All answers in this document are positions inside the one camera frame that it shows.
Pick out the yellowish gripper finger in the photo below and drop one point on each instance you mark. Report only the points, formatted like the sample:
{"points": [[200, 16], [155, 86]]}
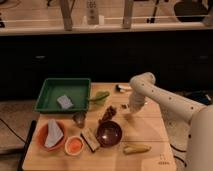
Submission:
{"points": [[129, 116]]}

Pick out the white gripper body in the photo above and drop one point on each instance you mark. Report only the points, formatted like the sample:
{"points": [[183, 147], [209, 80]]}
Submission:
{"points": [[136, 101]]}

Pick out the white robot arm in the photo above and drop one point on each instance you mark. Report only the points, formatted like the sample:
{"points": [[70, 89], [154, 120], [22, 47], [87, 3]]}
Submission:
{"points": [[199, 155]]}

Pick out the brown dried food piece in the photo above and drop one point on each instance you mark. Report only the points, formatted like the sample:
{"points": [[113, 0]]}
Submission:
{"points": [[109, 114]]}

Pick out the dark purple bowl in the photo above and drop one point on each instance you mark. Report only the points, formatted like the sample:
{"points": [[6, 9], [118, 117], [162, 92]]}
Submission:
{"points": [[109, 134]]}

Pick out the yellow banana toy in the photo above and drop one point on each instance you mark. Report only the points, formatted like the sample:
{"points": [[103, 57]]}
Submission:
{"points": [[133, 148]]}

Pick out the green leafy vegetable toy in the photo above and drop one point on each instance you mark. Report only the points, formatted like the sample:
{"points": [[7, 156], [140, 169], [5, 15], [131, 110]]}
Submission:
{"points": [[100, 97]]}

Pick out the wooden block eraser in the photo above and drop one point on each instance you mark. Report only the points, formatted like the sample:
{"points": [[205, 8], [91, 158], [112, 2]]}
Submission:
{"points": [[90, 139]]}

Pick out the small grey metal cup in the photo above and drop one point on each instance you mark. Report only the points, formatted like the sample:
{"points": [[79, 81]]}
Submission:
{"points": [[79, 119]]}

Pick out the small cup orange content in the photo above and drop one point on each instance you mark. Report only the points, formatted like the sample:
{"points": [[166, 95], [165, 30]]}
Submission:
{"points": [[74, 145]]}

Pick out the grey sponge in tray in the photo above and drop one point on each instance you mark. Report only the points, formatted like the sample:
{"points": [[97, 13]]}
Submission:
{"points": [[65, 102]]}

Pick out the green plastic tray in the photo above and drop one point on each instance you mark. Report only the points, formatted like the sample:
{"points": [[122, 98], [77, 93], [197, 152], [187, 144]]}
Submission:
{"points": [[77, 89]]}

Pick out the grey cloth in bowl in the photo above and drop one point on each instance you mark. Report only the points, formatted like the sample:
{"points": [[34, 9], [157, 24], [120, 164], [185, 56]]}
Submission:
{"points": [[54, 135]]}

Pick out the orange bowl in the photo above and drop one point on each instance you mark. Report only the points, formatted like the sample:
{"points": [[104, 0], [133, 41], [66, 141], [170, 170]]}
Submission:
{"points": [[42, 135]]}

